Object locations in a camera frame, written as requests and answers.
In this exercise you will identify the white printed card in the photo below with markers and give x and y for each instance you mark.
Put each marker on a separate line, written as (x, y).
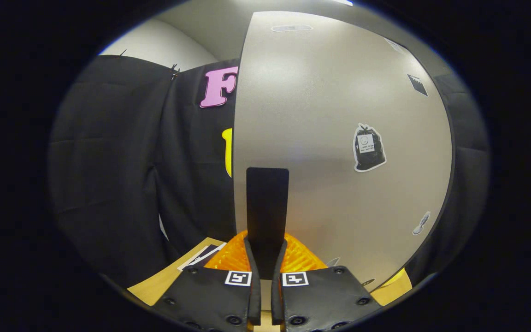
(201, 256)

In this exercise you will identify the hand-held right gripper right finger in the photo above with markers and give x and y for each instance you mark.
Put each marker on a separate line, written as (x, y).
(278, 295)

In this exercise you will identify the metal backdrop clip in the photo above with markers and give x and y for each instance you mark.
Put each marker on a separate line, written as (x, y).
(173, 70)
(121, 53)

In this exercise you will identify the black backdrop cloth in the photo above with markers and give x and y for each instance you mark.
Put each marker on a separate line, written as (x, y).
(109, 161)

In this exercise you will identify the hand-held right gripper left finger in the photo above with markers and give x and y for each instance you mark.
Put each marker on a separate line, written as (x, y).
(256, 295)

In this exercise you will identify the grey cabinet door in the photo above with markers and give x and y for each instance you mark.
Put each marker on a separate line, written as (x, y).
(321, 115)

